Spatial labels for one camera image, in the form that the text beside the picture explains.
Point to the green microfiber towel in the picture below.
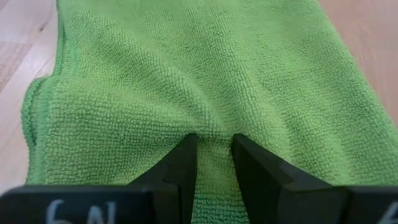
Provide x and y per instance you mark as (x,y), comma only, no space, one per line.
(186,77)

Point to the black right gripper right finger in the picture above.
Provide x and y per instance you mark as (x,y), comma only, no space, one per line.
(280,196)

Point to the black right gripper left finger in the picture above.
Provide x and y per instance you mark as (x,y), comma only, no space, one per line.
(161,196)

